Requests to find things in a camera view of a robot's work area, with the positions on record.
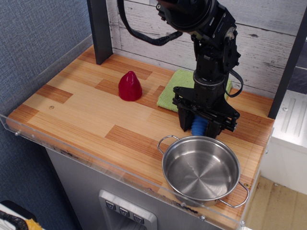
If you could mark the yellow black object corner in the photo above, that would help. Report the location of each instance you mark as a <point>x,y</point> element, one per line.
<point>15,217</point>

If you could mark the grey cabinet with dispenser panel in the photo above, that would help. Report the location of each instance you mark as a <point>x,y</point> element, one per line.
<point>102,201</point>

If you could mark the dark vertical post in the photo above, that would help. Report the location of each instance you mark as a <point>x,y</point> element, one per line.
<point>100,30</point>
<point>289,68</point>

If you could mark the red strawberry shaped toy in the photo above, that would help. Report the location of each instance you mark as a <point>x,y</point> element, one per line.
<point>129,87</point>

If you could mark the stainless steel pot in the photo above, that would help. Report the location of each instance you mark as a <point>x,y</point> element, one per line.
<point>201,171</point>

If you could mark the green folded cloth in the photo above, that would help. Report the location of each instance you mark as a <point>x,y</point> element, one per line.
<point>181,78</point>

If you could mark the dark left vertical post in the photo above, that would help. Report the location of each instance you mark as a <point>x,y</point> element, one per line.
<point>100,30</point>

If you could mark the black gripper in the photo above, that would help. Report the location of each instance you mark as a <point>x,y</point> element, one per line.
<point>206,100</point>

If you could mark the clear acrylic table guard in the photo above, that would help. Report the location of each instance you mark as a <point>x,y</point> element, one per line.
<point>71,105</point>

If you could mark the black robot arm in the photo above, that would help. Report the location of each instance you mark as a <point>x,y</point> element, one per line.
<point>213,31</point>

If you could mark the blue handled metal spoon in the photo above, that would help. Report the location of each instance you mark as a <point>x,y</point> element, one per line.
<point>199,126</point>

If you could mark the white ribbed side unit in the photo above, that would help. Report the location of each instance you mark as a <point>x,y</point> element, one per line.
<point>285,157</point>

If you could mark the dark right vertical post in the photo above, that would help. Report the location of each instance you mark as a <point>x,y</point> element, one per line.
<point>289,68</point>

